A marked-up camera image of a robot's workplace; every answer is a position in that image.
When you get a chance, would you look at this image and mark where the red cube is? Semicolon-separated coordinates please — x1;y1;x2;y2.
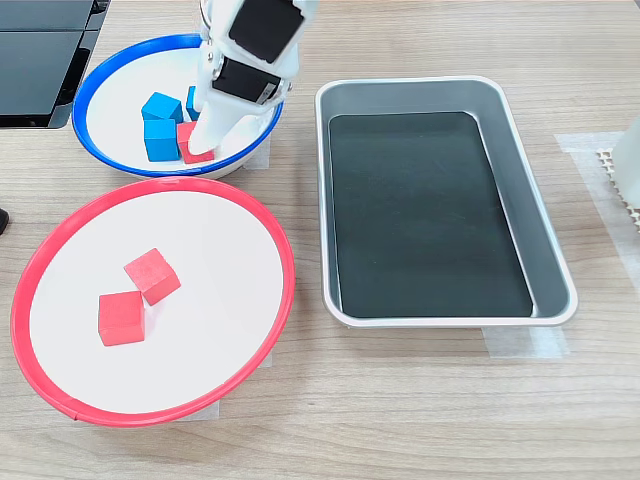
176;121;216;165
123;248;182;307
98;290;146;347

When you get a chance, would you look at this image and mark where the blue cube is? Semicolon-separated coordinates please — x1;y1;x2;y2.
141;91;184;124
185;85;202;122
143;118;181;163

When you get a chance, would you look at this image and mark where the blue-rimmed white plate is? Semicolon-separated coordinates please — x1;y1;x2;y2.
72;33;285;180

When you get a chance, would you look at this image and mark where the steel tray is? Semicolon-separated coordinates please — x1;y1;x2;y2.
314;76;580;330

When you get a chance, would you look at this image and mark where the red-rimmed white plate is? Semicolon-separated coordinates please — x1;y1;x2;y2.
10;177;296;428

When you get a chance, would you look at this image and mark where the black flat electronic device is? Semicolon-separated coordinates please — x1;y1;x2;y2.
0;0;112;130

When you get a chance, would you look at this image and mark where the black tray mat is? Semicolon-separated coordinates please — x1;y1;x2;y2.
328;112;535;319

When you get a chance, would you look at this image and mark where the pale perforated base plate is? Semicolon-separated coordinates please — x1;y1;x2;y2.
594;148;640;236

